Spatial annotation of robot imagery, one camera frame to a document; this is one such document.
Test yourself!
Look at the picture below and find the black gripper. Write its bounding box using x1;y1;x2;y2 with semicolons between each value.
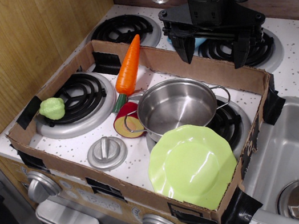
159;0;266;69

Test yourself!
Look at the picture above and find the orange toy carrot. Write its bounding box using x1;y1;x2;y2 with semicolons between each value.
113;34;140;113

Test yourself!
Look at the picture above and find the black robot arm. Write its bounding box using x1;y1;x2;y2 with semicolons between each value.
159;0;265;68

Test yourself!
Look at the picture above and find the light green plastic plate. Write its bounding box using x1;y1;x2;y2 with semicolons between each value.
148;125;237;210

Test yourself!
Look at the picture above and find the blue plastic bowl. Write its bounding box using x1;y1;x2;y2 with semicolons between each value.
167;38;206;55

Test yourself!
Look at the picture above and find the back right stove burner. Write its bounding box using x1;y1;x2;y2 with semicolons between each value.
198;29;284;73

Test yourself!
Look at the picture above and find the stove burner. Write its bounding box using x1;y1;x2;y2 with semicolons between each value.
86;14;161;47
141;94;258;175
35;72;116;139
198;29;284;73

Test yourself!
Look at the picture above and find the front right stove burner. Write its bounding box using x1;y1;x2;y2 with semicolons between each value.
141;94;258;175

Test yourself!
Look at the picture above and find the stainless steel pot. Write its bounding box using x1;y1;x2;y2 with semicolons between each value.
137;78;231;142

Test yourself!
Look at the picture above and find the back left stove burner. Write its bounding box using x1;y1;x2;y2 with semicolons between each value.
86;14;161;47

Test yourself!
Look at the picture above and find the red toy peach half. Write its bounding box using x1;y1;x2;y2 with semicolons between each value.
114;102;145;138

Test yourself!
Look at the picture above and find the silver sink basin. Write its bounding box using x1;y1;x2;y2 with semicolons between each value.
244;97;299;224

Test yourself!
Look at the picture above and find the front left stove burner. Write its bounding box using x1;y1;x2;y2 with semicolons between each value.
35;72;116;139

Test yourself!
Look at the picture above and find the silver stove top knob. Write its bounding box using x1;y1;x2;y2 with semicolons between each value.
87;136;128;171

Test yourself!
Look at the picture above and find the green toy lettuce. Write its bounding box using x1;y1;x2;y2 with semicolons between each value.
39;97;66;121

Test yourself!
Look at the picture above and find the brown cardboard fence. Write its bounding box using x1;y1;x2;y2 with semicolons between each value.
7;40;284;224

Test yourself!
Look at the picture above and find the silver left oven knob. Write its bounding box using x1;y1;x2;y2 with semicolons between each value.
27;171;62;203

